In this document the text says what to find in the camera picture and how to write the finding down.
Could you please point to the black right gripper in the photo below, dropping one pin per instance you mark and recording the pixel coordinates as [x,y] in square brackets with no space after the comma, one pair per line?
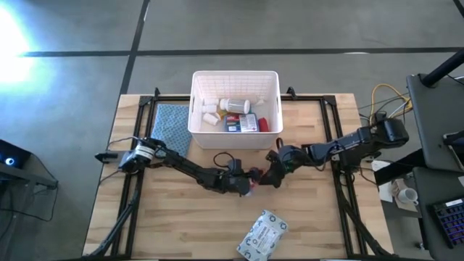
[288,157]

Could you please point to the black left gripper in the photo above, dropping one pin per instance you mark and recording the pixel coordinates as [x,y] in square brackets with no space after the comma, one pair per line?
[235,183]

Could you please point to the small red white item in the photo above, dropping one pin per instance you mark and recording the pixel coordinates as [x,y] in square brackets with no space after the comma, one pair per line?
[254,186]

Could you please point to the blue medical supply box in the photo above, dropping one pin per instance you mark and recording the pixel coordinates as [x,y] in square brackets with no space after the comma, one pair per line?
[241,123]

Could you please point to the small white plastic bottle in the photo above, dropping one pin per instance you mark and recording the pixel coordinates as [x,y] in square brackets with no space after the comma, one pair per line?
[211,102]
[209,109]
[210,119]

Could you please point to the large white-capped pill bottle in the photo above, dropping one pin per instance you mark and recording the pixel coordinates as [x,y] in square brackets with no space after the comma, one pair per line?
[235,105]

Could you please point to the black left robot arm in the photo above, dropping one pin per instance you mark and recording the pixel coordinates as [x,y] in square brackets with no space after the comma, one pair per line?
[181,166]

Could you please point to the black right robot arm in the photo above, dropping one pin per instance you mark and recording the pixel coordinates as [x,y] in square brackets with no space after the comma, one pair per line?
[355,143]

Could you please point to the white packet with blue print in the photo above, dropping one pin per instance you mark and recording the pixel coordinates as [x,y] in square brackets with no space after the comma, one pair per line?
[261,235]

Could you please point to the small orange item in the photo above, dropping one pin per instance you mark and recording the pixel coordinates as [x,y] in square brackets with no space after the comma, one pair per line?
[221,114]

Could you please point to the blue patterned cloth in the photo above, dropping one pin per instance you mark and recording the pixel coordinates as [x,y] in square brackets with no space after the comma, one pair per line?
[172,127]

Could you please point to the white paper sheet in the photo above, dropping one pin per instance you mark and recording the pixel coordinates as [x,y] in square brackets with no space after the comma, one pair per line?
[384,192]

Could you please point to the white mug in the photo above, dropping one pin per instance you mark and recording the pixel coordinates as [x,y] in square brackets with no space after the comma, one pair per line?
[407,195]

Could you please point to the black desk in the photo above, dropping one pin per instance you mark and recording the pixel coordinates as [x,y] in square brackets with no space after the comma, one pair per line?
[427,181]
[435,116]

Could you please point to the black keyboard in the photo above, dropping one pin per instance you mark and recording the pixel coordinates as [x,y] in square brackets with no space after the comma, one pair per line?
[449,221]

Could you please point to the black pole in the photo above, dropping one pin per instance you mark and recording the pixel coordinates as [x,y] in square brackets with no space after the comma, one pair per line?
[444,67]

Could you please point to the black device with blue light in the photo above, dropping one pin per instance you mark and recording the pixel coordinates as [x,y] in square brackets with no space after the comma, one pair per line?
[14,152]

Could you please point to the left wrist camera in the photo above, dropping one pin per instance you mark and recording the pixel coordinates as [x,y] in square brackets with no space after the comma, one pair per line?
[235,166]

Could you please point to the black table frame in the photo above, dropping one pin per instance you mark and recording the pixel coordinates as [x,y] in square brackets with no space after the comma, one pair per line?
[170,98]

